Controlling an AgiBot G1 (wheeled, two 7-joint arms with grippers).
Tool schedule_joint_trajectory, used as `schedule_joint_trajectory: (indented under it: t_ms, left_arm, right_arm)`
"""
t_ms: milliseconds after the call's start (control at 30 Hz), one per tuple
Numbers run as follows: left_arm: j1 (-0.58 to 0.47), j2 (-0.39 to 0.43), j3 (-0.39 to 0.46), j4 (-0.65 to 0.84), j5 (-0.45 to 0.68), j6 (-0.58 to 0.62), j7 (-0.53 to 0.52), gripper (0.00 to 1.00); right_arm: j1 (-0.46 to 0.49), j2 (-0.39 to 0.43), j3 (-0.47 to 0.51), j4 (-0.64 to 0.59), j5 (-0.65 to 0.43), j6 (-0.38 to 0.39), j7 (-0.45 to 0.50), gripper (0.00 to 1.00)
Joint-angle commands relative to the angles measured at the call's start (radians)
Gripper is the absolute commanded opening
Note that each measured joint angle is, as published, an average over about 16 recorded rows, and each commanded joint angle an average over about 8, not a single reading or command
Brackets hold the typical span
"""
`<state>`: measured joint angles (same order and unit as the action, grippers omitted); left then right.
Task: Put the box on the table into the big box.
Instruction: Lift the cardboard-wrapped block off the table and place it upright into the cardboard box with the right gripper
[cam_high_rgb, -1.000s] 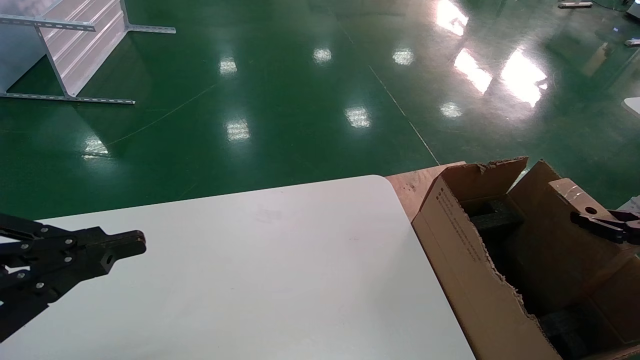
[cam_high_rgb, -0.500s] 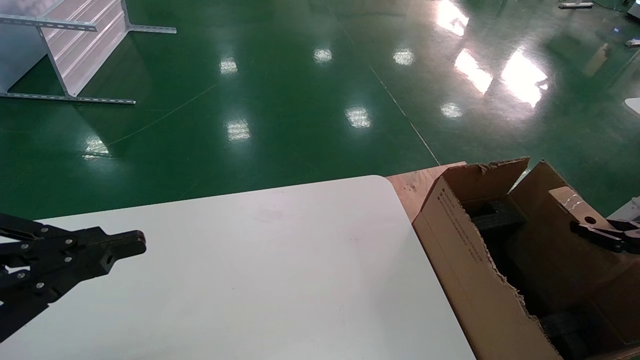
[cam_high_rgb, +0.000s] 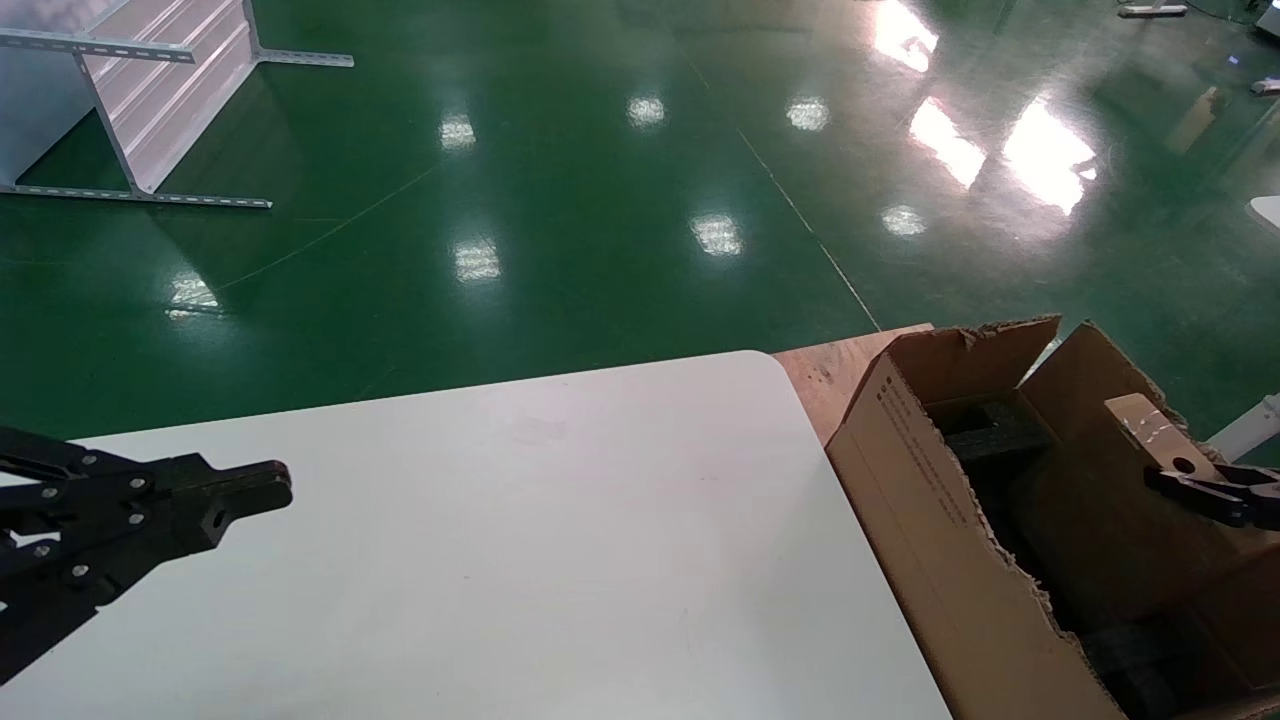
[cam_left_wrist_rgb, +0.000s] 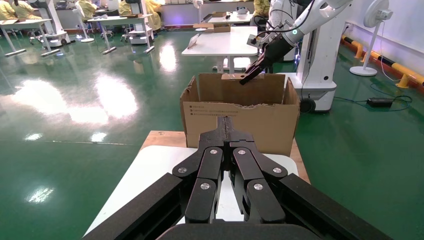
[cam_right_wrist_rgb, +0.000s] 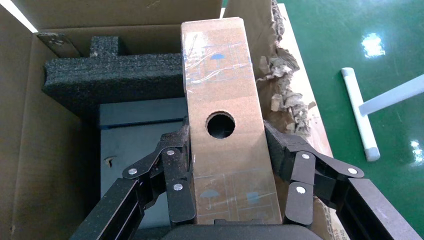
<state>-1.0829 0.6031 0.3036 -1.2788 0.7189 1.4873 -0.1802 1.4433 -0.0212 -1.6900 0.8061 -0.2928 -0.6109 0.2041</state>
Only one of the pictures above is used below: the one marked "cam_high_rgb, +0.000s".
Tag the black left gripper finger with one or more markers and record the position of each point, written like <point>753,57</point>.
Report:
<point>130,550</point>
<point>120,475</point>

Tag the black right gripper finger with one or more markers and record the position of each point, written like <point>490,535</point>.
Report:
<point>1230,495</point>

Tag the small brown box with hole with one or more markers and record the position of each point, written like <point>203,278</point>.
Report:
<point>1140,430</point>

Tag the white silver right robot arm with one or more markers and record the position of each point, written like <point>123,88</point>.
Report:
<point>1252,430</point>

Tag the big open cardboard box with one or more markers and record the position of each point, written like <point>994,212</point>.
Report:
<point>930,520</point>

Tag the black foam block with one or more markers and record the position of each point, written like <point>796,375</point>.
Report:
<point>1000,430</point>
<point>1140,665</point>

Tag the white rounded table corner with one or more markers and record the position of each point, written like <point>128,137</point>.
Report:
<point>1268,212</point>

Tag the grey metal floor foot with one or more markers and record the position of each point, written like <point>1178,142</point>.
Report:
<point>1267,87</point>
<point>1152,10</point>

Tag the white machine base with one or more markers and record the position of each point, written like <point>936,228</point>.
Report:
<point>1270,18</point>

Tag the grey metal partition frame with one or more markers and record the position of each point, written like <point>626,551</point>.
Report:
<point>160,100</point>

